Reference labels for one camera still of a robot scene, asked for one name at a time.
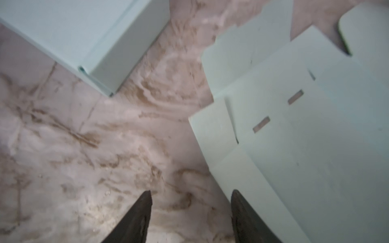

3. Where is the mint paper box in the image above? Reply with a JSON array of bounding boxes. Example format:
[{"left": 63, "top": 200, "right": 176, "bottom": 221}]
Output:
[{"left": 1, "top": 0, "right": 170, "bottom": 97}]

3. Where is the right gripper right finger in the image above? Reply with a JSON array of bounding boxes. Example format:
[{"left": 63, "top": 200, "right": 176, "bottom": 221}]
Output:
[{"left": 231, "top": 189, "right": 281, "bottom": 243}]

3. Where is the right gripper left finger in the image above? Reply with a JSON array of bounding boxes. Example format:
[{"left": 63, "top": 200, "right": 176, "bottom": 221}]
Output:
[{"left": 102, "top": 190, "right": 153, "bottom": 243}]

